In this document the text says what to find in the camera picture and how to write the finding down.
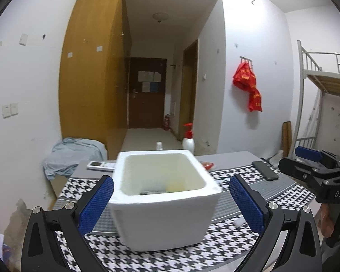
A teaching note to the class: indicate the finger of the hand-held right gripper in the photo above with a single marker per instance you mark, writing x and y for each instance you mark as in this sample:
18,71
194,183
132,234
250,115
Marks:
296,168
308,153

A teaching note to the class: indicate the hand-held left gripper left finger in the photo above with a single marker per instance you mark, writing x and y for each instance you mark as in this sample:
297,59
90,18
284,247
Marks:
96,201

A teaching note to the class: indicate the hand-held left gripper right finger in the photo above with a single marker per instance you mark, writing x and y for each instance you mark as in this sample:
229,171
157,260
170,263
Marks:
248,204

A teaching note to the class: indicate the white foam box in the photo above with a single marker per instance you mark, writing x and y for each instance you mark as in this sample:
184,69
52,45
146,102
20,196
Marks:
164,218

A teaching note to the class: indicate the person's right hand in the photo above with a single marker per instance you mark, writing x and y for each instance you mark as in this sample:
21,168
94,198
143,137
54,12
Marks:
325,219

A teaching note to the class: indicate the white foam tube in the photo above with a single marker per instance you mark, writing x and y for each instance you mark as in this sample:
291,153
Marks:
239,221

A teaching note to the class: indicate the leaning wooden boards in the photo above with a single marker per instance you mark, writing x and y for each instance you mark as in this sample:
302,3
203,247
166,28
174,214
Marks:
286,138

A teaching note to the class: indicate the houndstooth table cloth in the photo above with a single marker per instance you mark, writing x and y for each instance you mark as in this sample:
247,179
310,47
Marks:
283,195

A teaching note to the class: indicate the black smartphone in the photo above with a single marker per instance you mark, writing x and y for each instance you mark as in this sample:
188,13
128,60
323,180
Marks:
265,170

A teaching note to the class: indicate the white remote control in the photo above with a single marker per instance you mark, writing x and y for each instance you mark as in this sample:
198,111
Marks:
100,165

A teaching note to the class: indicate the grey-blue cloth pile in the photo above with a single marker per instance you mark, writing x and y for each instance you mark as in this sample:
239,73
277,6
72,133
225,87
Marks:
73,154

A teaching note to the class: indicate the red snack packet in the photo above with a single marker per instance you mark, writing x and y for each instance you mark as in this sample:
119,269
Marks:
207,165

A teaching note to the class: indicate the white pump lotion bottle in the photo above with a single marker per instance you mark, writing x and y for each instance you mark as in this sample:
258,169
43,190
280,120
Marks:
188,141

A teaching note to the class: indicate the red hanging bag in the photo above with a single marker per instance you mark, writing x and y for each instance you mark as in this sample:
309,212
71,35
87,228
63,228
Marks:
248,85

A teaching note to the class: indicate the red fire extinguisher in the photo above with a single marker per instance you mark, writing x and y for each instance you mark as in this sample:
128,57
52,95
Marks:
167,122

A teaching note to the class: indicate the brown entrance door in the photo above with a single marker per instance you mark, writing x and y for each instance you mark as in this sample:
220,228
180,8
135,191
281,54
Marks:
144,104

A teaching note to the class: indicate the wooden wardrobe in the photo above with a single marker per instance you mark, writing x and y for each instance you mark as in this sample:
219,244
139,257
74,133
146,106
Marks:
90,76

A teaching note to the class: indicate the blue paper notice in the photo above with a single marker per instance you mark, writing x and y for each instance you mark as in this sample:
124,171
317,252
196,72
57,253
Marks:
153,87

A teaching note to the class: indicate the large white paper notice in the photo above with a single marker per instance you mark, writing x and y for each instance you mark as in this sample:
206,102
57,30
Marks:
146,76

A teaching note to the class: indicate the small white paper notice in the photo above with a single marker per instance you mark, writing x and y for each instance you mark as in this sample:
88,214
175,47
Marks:
157,76

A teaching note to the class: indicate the ceiling lamp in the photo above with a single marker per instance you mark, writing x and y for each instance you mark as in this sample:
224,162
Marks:
160,17

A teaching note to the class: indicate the metal bunk bed frame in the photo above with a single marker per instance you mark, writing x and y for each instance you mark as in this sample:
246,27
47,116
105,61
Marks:
325,76

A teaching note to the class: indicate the wall hook rack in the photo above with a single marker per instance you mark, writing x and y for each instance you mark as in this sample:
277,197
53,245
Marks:
246,59

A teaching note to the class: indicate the white wall switch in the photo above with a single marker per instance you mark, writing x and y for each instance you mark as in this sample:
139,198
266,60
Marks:
14,108
6,110

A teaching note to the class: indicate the wooden side door frame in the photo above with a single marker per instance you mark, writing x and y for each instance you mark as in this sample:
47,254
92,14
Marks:
190,90

